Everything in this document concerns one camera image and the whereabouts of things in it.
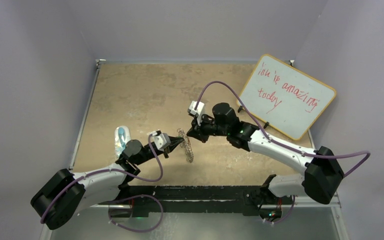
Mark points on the silver disc with keyrings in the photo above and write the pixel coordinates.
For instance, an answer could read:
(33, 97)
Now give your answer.
(186, 145)

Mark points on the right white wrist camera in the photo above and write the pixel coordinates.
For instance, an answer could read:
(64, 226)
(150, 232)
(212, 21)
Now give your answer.
(196, 109)

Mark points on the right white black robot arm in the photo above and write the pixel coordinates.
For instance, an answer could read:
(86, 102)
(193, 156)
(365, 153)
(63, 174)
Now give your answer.
(316, 177)

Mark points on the whiteboard with red writing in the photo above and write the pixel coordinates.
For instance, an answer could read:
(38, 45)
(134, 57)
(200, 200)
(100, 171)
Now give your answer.
(288, 99)

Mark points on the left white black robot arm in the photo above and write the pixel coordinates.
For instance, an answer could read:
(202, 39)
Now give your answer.
(67, 193)

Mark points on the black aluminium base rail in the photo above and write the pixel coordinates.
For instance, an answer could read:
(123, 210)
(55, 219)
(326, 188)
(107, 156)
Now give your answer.
(248, 200)

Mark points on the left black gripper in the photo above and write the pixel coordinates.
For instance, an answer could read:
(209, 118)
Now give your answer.
(174, 141)

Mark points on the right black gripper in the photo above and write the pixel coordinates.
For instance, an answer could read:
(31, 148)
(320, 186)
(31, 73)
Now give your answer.
(197, 132)

